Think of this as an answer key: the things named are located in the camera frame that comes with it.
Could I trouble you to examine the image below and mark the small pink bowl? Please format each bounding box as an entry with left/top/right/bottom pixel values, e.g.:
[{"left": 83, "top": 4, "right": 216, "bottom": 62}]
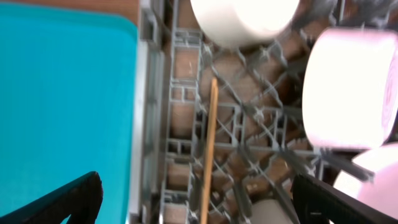
[{"left": 302, "top": 28, "right": 397, "bottom": 149}]

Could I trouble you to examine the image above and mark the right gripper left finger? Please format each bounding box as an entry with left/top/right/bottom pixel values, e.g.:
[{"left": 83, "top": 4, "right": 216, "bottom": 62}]
[{"left": 1, "top": 171, "right": 103, "bottom": 224}]

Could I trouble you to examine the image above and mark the large white plate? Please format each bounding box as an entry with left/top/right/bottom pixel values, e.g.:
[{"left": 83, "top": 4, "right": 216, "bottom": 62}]
[{"left": 333, "top": 142, "right": 397, "bottom": 218}]

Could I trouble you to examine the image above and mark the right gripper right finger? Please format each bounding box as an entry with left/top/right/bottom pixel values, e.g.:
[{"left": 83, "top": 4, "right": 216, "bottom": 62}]
[{"left": 292, "top": 174, "right": 397, "bottom": 224}]

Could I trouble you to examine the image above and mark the white bowl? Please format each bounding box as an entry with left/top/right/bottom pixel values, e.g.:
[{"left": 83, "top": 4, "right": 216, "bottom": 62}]
[{"left": 190, "top": 0, "right": 300, "bottom": 49}]

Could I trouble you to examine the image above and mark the white cup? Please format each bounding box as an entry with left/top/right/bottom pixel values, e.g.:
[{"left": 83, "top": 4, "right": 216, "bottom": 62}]
[{"left": 250, "top": 199, "right": 292, "bottom": 224}]

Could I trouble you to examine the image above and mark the grey plastic dish rack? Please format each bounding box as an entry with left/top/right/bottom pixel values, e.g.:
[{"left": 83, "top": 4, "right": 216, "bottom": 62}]
[{"left": 127, "top": 0, "right": 397, "bottom": 223}]

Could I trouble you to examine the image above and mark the teal serving tray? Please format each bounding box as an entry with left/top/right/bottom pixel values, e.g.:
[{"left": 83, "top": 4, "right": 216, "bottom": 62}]
[{"left": 1, "top": 2, "right": 137, "bottom": 223}]

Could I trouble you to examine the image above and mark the wooden chopstick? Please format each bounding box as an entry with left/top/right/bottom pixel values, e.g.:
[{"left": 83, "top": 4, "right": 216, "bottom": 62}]
[{"left": 200, "top": 78, "right": 219, "bottom": 224}]

